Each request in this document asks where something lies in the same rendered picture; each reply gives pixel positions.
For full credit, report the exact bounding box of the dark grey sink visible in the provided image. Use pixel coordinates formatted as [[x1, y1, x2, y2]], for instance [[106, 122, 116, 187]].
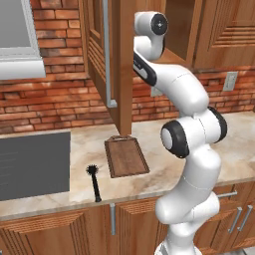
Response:
[[0, 130, 72, 202]]

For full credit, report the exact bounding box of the grey base cabinet handle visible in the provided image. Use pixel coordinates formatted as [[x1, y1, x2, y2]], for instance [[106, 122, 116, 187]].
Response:
[[227, 205, 244, 234], [110, 202, 117, 236], [237, 204, 254, 233]]

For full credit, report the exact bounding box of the grey wall outlet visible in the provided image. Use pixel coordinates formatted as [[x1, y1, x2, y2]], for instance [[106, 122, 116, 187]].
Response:
[[149, 86, 164, 98], [222, 71, 239, 93]]

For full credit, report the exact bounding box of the narrow wooden base cabinet door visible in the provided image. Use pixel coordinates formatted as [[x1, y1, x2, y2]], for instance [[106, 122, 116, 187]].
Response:
[[115, 196, 169, 255]]

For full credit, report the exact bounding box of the grey cabinet door handle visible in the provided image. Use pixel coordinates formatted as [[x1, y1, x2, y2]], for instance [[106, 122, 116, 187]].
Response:
[[102, 0, 119, 109]]

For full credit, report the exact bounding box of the black dish brush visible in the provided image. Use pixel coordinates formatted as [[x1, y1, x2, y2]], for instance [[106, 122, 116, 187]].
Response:
[[86, 164, 103, 203]]

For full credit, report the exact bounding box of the brown wooden cutting board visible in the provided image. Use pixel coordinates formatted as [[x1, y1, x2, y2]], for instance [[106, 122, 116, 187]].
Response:
[[104, 134, 150, 179]]

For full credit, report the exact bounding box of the open wooden wall cabinet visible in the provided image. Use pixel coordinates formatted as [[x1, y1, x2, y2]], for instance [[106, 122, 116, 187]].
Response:
[[132, 0, 204, 67]]

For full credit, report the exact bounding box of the open wooden cabinet door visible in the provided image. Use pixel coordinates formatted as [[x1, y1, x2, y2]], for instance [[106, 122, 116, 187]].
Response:
[[79, 0, 134, 136]]

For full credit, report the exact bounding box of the wooden drawer front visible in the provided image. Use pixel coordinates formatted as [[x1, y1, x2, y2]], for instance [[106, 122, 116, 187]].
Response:
[[212, 180, 255, 204]]

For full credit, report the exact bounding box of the closed wooden wall cabinet door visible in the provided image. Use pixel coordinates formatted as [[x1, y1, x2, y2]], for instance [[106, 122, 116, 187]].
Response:
[[193, 0, 255, 70]]

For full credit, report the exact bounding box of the grey drawer handle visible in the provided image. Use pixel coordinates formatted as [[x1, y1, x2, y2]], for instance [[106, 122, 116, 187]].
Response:
[[216, 190, 239, 199]]

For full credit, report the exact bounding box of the white framed window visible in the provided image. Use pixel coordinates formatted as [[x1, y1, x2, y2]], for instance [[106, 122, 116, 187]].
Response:
[[0, 0, 47, 81]]

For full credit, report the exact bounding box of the wide wooden base cabinet door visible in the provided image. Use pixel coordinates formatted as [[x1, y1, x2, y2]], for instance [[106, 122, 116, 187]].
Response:
[[0, 204, 113, 255]]

